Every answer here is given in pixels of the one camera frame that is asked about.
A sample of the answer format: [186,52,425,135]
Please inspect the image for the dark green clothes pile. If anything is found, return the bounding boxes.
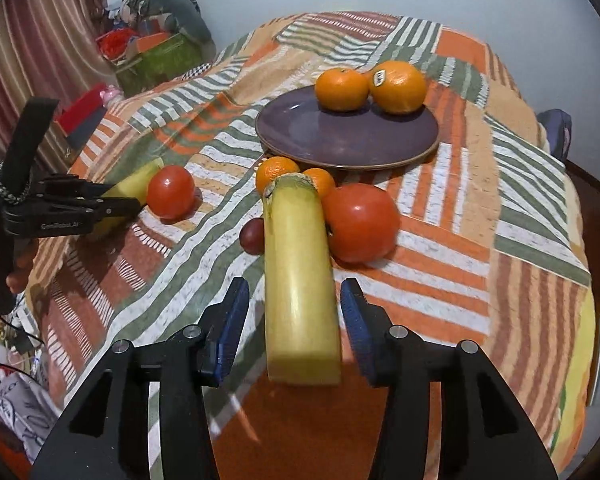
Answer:
[121,0,217,58]

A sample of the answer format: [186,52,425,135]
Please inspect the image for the dark purple plum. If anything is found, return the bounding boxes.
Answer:
[239,217,267,255]

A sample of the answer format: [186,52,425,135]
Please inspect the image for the red box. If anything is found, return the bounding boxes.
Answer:
[56,83,107,135]

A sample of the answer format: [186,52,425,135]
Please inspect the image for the small red tomato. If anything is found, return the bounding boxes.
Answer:
[146,165,196,221]

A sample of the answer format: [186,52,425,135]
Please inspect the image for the large yellow banana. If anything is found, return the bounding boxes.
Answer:
[261,172,343,387]

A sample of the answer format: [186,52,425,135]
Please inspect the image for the small mandarin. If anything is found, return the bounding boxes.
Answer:
[255,156,301,196]
[301,167,337,200]

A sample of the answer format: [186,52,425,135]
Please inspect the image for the orange mandarin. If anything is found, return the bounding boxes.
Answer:
[314,67,370,112]

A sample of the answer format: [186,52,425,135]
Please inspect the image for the green cardboard box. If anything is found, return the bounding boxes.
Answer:
[114,34,207,97]

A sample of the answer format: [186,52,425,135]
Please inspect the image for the striped curtain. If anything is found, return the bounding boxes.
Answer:
[0,0,118,173]

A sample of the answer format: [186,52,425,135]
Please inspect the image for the person's left hand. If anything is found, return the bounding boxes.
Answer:
[5,240,39,296]

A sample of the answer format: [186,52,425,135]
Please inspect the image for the striped patchwork tablecloth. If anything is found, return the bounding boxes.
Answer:
[22,10,599,480]

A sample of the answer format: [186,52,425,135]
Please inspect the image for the white printed cloth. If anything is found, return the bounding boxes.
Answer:
[0,367,62,463]

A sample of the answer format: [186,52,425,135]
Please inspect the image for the purple plate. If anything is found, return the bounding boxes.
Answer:
[254,84,440,170]

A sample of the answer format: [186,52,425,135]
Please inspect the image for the red plastic bag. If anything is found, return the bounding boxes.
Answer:
[96,29,142,62]

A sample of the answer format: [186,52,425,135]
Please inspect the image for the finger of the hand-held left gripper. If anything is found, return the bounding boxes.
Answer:
[47,196,142,223]
[32,174,110,200]

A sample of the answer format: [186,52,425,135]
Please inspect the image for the orange with sticker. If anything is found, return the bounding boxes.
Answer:
[368,60,428,114]

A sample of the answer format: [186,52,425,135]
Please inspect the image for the small yellow banana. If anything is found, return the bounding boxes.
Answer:
[87,157,166,241]

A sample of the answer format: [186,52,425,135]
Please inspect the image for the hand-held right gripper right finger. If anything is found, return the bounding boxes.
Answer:
[340,276,561,480]

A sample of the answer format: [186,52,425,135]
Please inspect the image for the large red tomato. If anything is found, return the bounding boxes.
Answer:
[321,183,402,265]

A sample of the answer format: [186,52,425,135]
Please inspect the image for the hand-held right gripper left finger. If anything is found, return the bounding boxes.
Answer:
[30,276,251,480]

